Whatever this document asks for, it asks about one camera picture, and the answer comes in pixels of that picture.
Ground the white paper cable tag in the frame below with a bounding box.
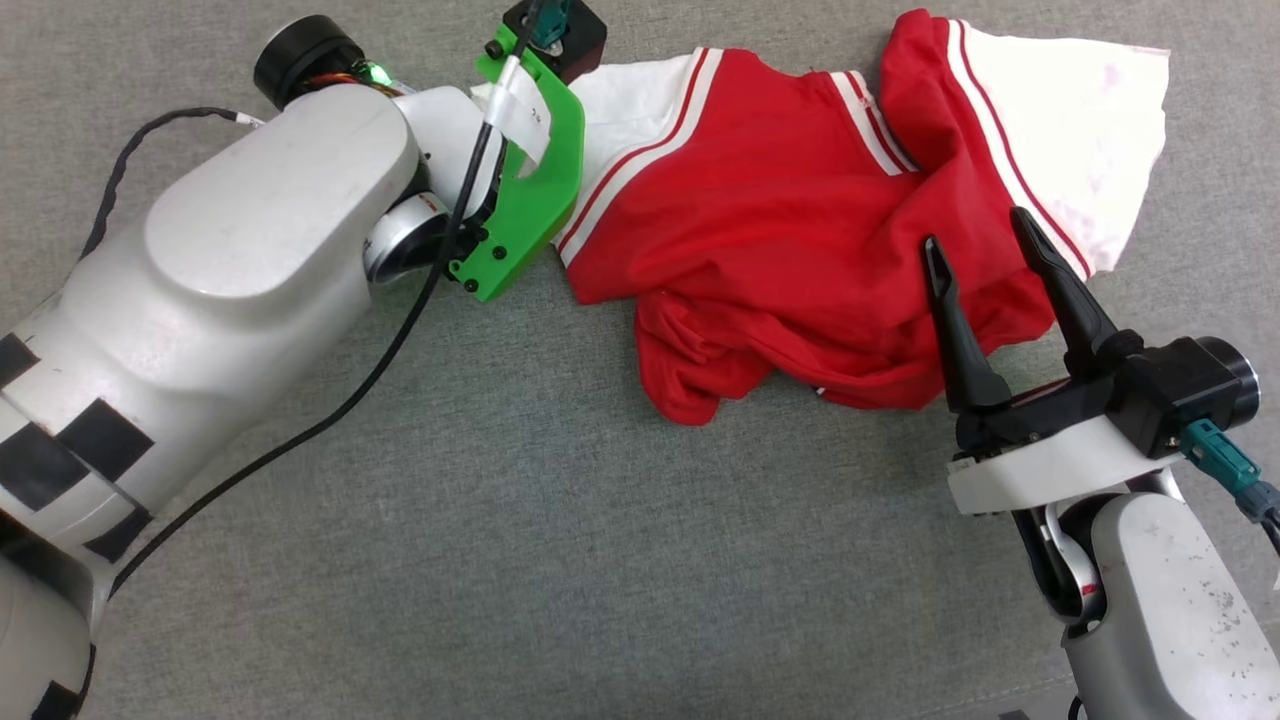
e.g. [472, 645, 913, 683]
[487, 65, 551, 166]

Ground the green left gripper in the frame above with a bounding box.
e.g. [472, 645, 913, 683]
[253, 15, 586, 303]

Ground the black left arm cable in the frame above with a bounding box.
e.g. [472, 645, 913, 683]
[78, 0, 573, 601]

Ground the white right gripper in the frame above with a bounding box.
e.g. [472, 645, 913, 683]
[922, 207, 1186, 516]

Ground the red and white shirt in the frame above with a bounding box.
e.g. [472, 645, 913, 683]
[470, 8, 1171, 426]

